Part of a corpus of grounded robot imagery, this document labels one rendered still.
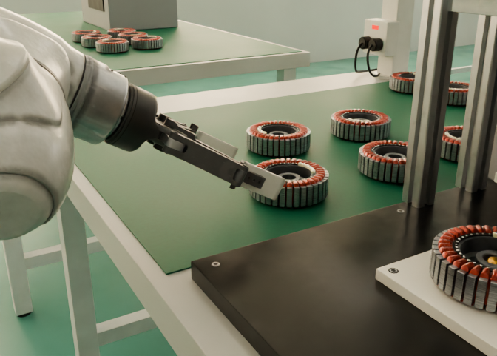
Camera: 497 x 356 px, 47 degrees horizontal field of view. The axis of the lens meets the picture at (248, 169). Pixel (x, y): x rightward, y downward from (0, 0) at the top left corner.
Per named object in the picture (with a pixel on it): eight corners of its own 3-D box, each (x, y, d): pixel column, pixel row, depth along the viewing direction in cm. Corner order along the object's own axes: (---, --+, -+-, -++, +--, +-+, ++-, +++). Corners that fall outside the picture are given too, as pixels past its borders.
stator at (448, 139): (468, 140, 104) (471, 121, 102) (515, 160, 94) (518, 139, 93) (417, 148, 100) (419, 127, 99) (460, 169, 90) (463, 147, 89)
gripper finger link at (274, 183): (240, 159, 68) (243, 160, 67) (283, 178, 72) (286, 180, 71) (229, 181, 68) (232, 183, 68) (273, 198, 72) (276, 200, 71)
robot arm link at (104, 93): (75, 47, 66) (121, 69, 69) (43, 118, 67) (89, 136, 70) (94, 60, 58) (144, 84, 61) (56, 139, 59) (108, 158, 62)
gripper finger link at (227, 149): (190, 150, 79) (188, 149, 79) (229, 166, 83) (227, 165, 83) (200, 131, 79) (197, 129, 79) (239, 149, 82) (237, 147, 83)
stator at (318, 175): (274, 217, 74) (274, 190, 73) (236, 187, 83) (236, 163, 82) (343, 200, 79) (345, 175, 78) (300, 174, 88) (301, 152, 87)
